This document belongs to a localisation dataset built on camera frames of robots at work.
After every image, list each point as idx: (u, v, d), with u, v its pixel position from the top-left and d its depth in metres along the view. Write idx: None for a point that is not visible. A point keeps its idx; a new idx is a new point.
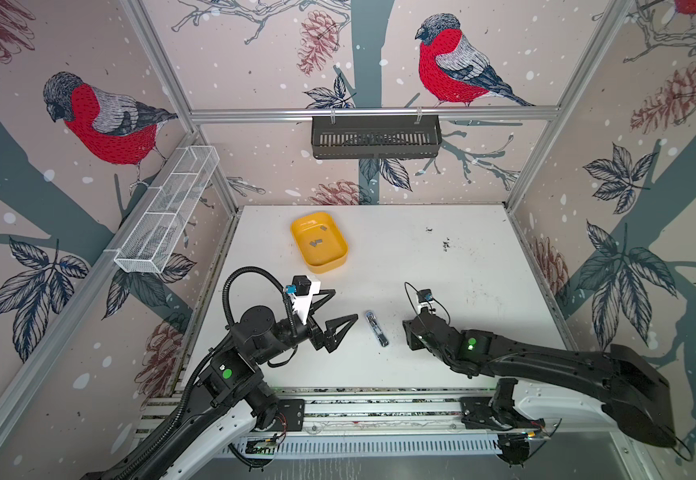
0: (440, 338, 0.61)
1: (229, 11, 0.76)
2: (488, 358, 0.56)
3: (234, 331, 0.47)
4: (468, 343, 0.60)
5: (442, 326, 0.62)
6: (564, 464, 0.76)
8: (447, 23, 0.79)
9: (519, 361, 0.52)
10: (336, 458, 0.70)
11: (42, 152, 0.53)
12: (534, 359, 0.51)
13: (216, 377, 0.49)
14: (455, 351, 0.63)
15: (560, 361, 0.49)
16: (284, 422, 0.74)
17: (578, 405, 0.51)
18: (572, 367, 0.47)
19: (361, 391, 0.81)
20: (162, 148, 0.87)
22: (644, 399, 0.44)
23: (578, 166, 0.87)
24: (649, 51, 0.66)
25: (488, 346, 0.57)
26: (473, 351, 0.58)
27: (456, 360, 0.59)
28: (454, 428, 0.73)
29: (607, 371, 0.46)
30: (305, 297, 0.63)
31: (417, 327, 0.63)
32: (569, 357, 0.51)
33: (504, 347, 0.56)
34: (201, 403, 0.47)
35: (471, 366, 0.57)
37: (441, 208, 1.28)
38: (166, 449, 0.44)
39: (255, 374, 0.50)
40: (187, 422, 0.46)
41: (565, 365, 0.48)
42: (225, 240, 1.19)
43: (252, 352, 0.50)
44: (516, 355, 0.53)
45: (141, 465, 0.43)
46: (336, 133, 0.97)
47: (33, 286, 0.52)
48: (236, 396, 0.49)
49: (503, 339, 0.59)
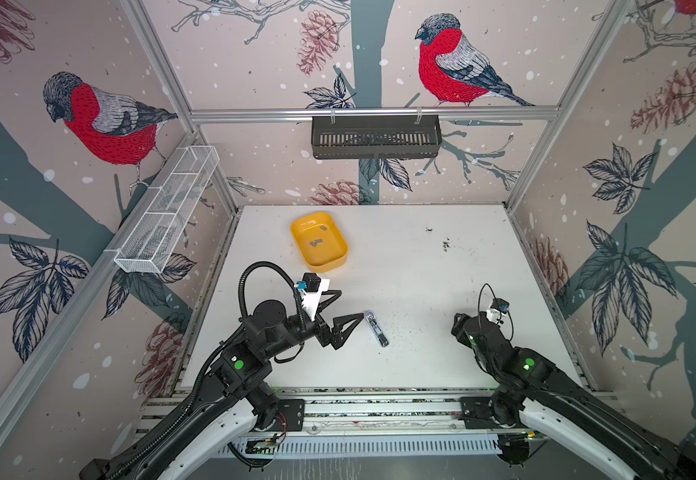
0: (492, 345, 0.60)
1: (229, 11, 0.76)
2: (544, 387, 0.54)
3: (246, 323, 0.49)
4: (524, 362, 0.58)
5: (497, 334, 0.61)
6: (564, 464, 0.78)
8: (447, 23, 0.79)
9: (576, 407, 0.51)
10: (336, 458, 0.70)
11: (42, 152, 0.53)
12: (594, 413, 0.49)
13: (226, 368, 0.51)
14: (503, 363, 0.61)
15: (622, 427, 0.48)
16: (284, 422, 0.74)
17: (603, 459, 0.51)
18: (635, 441, 0.46)
19: (361, 391, 0.81)
20: (162, 148, 0.87)
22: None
23: (578, 166, 0.87)
24: (649, 51, 0.66)
25: (544, 374, 0.56)
26: (527, 372, 0.56)
27: (501, 372, 0.59)
28: (454, 428, 0.73)
29: (667, 459, 0.44)
30: (315, 293, 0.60)
31: (472, 326, 0.64)
32: (632, 429, 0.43)
33: (565, 384, 0.54)
34: (211, 392, 0.48)
35: (516, 382, 0.56)
37: (441, 208, 1.28)
38: (176, 436, 0.45)
39: (263, 367, 0.52)
40: (198, 411, 0.47)
41: (628, 434, 0.47)
42: (225, 240, 1.19)
43: (261, 345, 0.51)
44: (575, 399, 0.52)
45: (150, 452, 0.43)
46: (336, 133, 0.97)
47: (33, 286, 0.52)
48: (247, 388, 0.51)
49: (565, 373, 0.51)
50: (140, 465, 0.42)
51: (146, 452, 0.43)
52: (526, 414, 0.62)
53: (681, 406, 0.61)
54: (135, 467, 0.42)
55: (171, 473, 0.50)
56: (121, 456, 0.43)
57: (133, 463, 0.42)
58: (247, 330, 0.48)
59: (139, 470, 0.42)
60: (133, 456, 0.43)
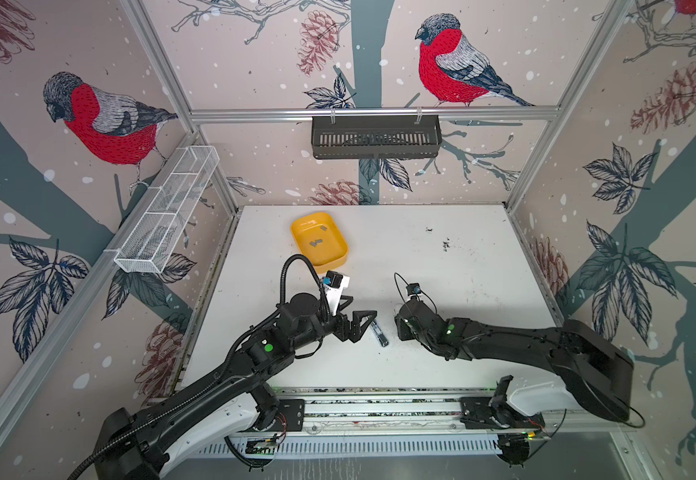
0: (423, 322, 0.66)
1: (229, 11, 0.76)
2: (461, 340, 0.60)
3: (281, 310, 0.53)
4: (447, 328, 0.66)
5: (426, 311, 0.67)
6: (564, 464, 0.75)
8: (447, 23, 0.79)
9: (488, 340, 0.56)
10: (336, 458, 0.70)
11: (42, 153, 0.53)
12: (499, 335, 0.55)
13: (255, 349, 0.54)
14: (436, 336, 0.67)
15: (517, 339, 0.52)
16: (284, 422, 0.74)
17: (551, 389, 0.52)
18: (527, 343, 0.50)
19: (361, 391, 0.81)
20: (162, 148, 0.87)
22: (585, 367, 0.47)
23: (578, 166, 0.87)
24: (649, 51, 0.66)
25: (463, 328, 0.62)
26: (451, 334, 0.63)
27: (436, 344, 0.64)
28: (454, 428, 0.73)
29: (551, 342, 0.47)
30: (336, 289, 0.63)
31: (403, 311, 0.69)
32: (527, 333, 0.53)
33: (475, 328, 0.60)
34: (241, 368, 0.51)
35: (448, 350, 0.62)
37: (442, 208, 1.28)
38: (206, 400, 0.47)
39: (289, 355, 0.55)
40: (227, 382, 0.49)
41: (522, 341, 0.51)
42: (225, 240, 1.19)
43: (290, 333, 0.55)
44: (483, 336, 0.57)
45: (177, 411, 0.45)
46: (336, 133, 0.97)
47: (33, 286, 0.52)
48: (270, 372, 0.53)
49: (475, 322, 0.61)
50: (167, 421, 0.43)
51: (175, 409, 0.45)
52: (509, 400, 0.63)
53: (681, 406, 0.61)
54: (162, 421, 0.43)
55: (178, 448, 0.49)
56: (148, 410, 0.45)
57: (162, 417, 0.44)
58: (281, 316, 0.52)
59: (165, 426, 0.43)
60: (162, 410, 0.44)
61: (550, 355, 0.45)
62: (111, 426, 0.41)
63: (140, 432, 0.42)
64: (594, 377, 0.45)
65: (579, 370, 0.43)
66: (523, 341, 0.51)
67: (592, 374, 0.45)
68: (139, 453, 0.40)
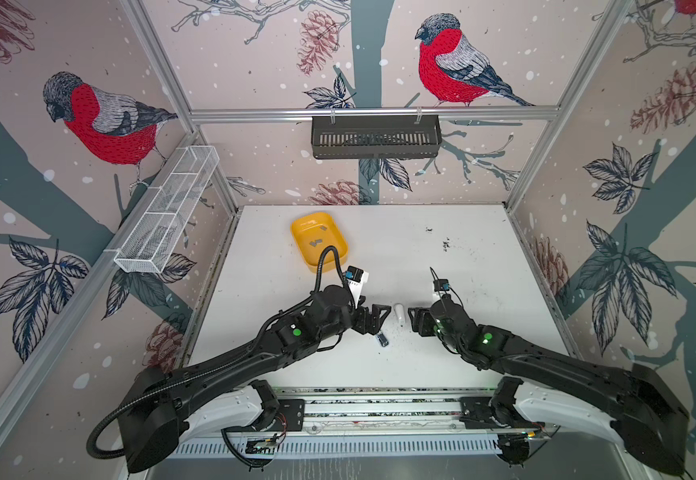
0: (458, 326, 0.61)
1: (229, 11, 0.76)
2: (502, 355, 0.56)
3: (316, 298, 0.55)
4: (484, 337, 0.61)
5: (462, 315, 0.62)
6: (565, 463, 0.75)
8: (447, 23, 0.79)
9: (533, 363, 0.52)
10: (336, 458, 0.70)
11: (42, 153, 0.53)
12: (549, 363, 0.51)
13: (285, 332, 0.55)
14: (468, 342, 0.63)
15: (574, 369, 0.49)
16: (284, 422, 0.74)
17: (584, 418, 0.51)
18: (587, 378, 0.47)
19: (361, 391, 0.81)
20: (162, 148, 0.87)
22: (661, 424, 0.43)
23: (578, 166, 0.87)
24: (649, 51, 0.66)
25: (502, 343, 0.58)
26: (487, 344, 0.59)
27: (468, 351, 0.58)
28: (454, 428, 0.73)
29: (616, 384, 0.45)
30: (357, 283, 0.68)
31: (437, 309, 0.64)
32: (586, 368, 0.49)
33: (519, 346, 0.56)
34: (271, 347, 0.52)
35: (482, 359, 0.58)
37: (442, 208, 1.28)
38: (238, 368, 0.48)
39: (314, 343, 0.57)
40: (258, 357, 0.50)
41: (580, 375, 0.48)
42: (225, 240, 1.19)
43: (319, 321, 0.56)
44: (530, 356, 0.54)
45: (210, 374, 0.46)
46: (336, 133, 0.97)
47: (33, 286, 0.52)
48: (295, 356, 0.54)
49: (519, 339, 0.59)
50: (200, 384, 0.44)
51: (209, 373, 0.46)
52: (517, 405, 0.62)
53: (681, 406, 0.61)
54: (196, 383, 0.44)
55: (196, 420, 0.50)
56: (184, 371, 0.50)
57: (196, 379, 0.44)
58: (314, 303, 0.54)
59: (198, 388, 0.44)
60: (198, 373, 0.45)
61: (620, 402, 0.43)
62: (147, 379, 0.42)
63: (174, 389, 0.42)
64: (668, 435, 0.42)
65: (651, 423, 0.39)
66: (582, 376, 0.47)
67: (666, 430, 0.42)
68: (172, 409, 0.41)
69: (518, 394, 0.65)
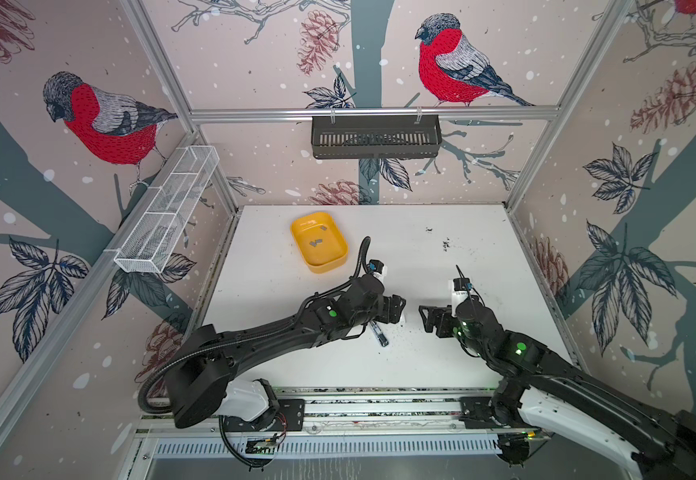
0: (487, 332, 0.56)
1: (229, 11, 0.76)
2: (535, 371, 0.52)
3: (355, 283, 0.58)
4: (516, 347, 0.56)
5: (491, 320, 0.57)
6: (565, 464, 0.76)
8: (447, 23, 0.79)
9: (572, 387, 0.49)
10: (336, 457, 0.70)
11: (42, 152, 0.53)
12: (590, 392, 0.48)
13: (321, 312, 0.57)
14: (496, 350, 0.59)
15: (619, 404, 0.46)
16: (284, 422, 0.74)
17: (601, 442, 0.51)
18: (633, 416, 0.45)
19: (361, 391, 0.81)
20: (162, 149, 0.87)
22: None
23: (578, 166, 0.87)
24: (650, 51, 0.65)
25: (536, 357, 0.54)
26: (518, 356, 0.55)
27: (495, 359, 0.56)
28: (454, 428, 0.73)
29: (662, 426, 0.43)
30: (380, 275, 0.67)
31: (466, 313, 0.59)
32: (630, 403, 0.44)
33: (558, 365, 0.52)
34: (310, 323, 0.54)
35: (509, 368, 0.54)
37: (442, 208, 1.28)
38: (282, 337, 0.50)
39: (348, 327, 0.59)
40: (298, 331, 0.52)
41: (624, 411, 0.45)
42: (225, 240, 1.19)
43: (355, 305, 0.58)
44: (570, 380, 0.50)
45: (256, 339, 0.47)
46: (336, 133, 0.97)
47: (33, 286, 0.52)
48: (329, 337, 0.56)
49: (557, 355, 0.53)
50: (249, 347, 0.46)
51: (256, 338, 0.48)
52: (524, 412, 0.62)
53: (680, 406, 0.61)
54: (245, 346, 0.46)
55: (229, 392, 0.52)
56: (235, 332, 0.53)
57: (246, 343, 0.46)
58: (352, 288, 0.58)
59: (246, 350, 0.45)
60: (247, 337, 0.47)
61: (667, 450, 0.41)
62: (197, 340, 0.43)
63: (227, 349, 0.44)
64: None
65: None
66: (627, 412, 0.45)
67: None
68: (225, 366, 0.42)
69: (526, 400, 0.64)
